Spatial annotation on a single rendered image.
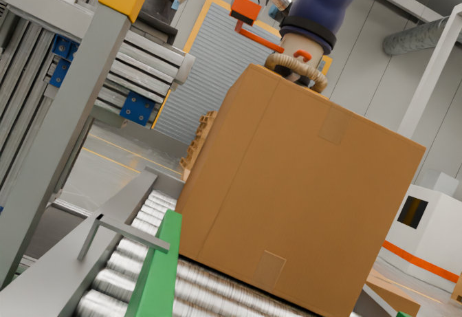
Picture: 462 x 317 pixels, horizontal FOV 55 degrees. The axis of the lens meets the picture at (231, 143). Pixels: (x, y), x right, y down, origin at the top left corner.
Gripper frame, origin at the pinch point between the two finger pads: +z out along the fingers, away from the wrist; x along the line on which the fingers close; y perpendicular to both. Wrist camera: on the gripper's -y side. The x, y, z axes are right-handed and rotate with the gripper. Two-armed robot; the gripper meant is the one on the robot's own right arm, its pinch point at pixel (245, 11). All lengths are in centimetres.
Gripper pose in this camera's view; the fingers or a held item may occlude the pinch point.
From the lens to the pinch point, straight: 149.8
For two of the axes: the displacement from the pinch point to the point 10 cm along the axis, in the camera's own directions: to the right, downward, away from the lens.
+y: -0.8, -0.2, 10.0
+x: -9.0, -4.3, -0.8
